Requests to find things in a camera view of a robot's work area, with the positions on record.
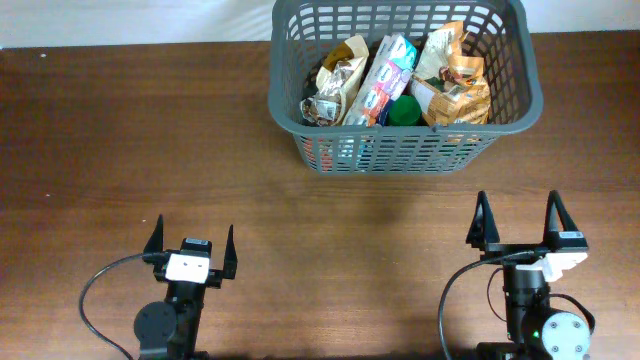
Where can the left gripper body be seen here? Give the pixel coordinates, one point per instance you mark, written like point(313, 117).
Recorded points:
point(215, 278)

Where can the orange snack bag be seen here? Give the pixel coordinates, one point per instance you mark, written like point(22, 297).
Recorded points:
point(448, 85)

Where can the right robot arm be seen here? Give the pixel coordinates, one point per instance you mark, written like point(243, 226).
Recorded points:
point(540, 324)

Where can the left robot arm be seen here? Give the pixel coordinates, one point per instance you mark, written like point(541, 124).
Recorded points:
point(168, 329)

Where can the red spaghetti packet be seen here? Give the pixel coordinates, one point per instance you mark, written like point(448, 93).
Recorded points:
point(327, 155)

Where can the grey plastic basket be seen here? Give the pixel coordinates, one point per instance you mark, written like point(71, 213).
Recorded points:
point(305, 31)

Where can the brown white snack bag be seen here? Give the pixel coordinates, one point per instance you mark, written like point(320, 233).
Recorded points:
point(337, 81)

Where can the green lid jar with label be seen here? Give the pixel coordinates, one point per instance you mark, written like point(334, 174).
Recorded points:
point(405, 111)

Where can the Kleenex tissue multipack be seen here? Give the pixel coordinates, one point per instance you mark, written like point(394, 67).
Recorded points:
point(385, 82)

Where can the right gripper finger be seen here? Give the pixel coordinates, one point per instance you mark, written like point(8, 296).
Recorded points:
point(557, 218)
point(483, 229)

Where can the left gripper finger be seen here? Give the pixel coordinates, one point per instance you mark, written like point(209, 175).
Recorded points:
point(155, 244)
point(230, 258)

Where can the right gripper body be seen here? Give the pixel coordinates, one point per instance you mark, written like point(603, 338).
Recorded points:
point(507, 249)

